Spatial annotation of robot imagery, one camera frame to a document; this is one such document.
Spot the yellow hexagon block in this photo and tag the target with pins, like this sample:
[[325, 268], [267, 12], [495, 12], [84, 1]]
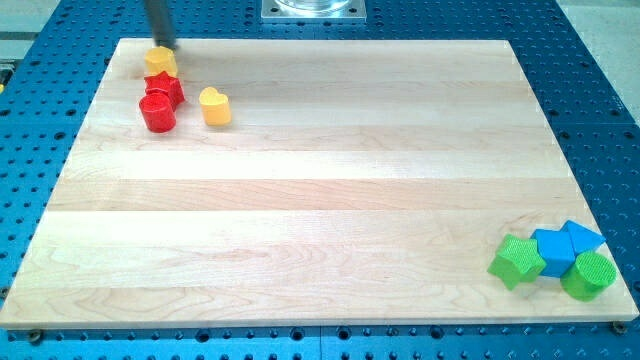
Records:
[[161, 59]]

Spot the green star block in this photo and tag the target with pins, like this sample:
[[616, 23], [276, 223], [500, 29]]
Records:
[[516, 261]]

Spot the grey pusher rod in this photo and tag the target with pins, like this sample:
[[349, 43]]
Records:
[[160, 22]]

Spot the board stopper bolt right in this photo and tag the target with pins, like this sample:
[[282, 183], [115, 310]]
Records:
[[618, 328]]

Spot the green cylinder block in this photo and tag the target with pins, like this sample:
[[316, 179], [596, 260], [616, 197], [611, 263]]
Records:
[[589, 276]]

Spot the red cylinder block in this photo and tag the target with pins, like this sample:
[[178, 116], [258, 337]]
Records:
[[157, 112]]

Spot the red star block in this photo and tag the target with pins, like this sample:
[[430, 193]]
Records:
[[165, 84]]

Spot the blue triangle block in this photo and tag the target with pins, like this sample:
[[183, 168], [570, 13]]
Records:
[[583, 239]]

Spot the blue cube block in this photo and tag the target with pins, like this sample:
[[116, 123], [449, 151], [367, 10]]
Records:
[[556, 249]]

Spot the board stopper bolt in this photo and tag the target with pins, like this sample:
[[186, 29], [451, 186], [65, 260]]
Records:
[[34, 336], [618, 328]]

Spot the wooden board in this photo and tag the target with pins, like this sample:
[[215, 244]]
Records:
[[358, 182]]

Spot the yellow heart block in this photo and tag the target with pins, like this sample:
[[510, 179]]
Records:
[[215, 107]]

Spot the board stopper bolt left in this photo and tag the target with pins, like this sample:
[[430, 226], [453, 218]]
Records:
[[34, 336]]

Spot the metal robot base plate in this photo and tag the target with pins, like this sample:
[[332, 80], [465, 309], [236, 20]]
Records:
[[306, 10]]

